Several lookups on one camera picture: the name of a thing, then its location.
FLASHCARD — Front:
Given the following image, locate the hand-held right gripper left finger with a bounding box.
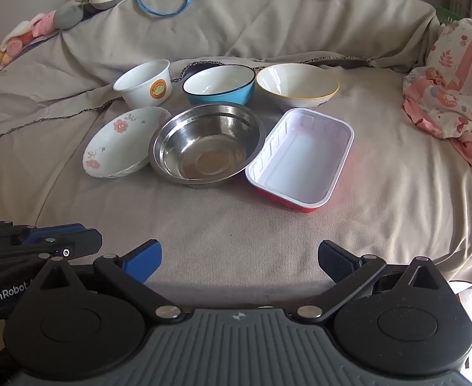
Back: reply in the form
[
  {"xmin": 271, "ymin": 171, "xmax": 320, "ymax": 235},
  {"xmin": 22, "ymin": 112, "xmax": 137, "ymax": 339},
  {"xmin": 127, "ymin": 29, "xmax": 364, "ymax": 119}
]
[{"xmin": 31, "ymin": 239, "xmax": 184, "ymax": 322}]

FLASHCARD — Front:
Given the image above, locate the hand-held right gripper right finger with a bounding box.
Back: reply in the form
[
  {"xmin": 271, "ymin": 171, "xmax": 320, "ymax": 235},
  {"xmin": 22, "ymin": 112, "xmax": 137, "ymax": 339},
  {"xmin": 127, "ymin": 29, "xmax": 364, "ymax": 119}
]
[{"xmin": 317, "ymin": 240, "xmax": 454, "ymax": 324}]

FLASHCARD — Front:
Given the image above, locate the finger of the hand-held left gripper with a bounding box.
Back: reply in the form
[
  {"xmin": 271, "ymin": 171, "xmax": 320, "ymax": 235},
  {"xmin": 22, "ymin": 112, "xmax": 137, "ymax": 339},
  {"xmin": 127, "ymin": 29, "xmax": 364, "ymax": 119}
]
[
  {"xmin": 0, "ymin": 220, "xmax": 87, "ymax": 246},
  {"xmin": 3, "ymin": 228, "xmax": 103, "ymax": 264}
]

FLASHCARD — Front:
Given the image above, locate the red and white rectangular tray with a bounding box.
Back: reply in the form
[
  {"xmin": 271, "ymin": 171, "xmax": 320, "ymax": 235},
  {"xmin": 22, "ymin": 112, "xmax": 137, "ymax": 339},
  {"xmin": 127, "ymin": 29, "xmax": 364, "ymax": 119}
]
[{"xmin": 245, "ymin": 107, "xmax": 355, "ymax": 214}]

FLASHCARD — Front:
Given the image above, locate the stainless steel bowl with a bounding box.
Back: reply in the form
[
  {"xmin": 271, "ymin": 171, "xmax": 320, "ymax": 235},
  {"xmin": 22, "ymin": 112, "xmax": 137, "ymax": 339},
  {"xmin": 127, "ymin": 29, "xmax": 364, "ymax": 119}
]
[{"xmin": 148, "ymin": 103, "xmax": 267, "ymax": 186}]

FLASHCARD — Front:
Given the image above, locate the white cup with orange label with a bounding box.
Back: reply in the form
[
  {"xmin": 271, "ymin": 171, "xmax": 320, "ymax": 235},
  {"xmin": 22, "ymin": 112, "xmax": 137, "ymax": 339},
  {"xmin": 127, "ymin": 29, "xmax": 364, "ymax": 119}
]
[{"xmin": 113, "ymin": 59, "xmax": 171, "ymax": 109}]

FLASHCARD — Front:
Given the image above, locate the blue bowl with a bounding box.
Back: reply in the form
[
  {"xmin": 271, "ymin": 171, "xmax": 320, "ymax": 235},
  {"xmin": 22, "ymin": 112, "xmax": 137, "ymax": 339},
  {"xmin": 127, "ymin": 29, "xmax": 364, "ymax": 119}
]
[{"xmin": 182, "ymin": 65, "xmax": 257, "ymax": 106}]

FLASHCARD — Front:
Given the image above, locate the white bowl with yellow rim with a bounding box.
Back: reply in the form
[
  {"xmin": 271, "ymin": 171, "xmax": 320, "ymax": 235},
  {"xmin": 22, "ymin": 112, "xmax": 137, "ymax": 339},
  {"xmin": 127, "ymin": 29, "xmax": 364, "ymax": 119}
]
[{"xmin": 256, "ymin": 63, "xmax": 340, "ymax": 111}]

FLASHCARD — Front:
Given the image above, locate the white floral plate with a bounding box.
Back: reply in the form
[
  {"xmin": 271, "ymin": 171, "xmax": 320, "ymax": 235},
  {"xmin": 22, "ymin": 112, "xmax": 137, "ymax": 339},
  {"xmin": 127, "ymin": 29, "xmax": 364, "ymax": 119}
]
[{"xmin": 82, "ymin": 106, "xmax": 172, "ymax": 179}]

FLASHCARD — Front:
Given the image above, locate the pink plush toy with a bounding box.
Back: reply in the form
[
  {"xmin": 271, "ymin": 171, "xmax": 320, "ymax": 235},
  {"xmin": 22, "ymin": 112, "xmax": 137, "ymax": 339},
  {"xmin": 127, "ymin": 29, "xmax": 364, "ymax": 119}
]
[{"xmin": 0, "ymin": 10, "xmax": 57, "ymax": 55}]

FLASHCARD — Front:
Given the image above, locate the pink printed cloth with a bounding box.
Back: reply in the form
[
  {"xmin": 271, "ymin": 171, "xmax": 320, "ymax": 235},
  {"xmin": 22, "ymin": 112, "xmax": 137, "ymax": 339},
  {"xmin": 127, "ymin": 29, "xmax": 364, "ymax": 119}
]
[{"xmin": 402, "ymin": 18, "xmax": 472, "ymax": 170}]

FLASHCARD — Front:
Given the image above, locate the grey sofa cover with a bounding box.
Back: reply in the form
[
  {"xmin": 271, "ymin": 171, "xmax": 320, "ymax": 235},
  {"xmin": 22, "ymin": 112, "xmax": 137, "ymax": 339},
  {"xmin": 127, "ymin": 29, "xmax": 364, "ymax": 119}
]
[{"xmin": 0, "ymin": 0, "xmax": 472, "ymax": 290}]

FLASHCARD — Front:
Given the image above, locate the green basket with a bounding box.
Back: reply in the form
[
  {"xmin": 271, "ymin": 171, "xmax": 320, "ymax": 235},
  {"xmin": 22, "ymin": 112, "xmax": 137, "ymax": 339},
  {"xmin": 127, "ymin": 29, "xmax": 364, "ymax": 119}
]
[{"xmin": 437, "ymin": 4, "xmax": 472, "ymax": 23}]

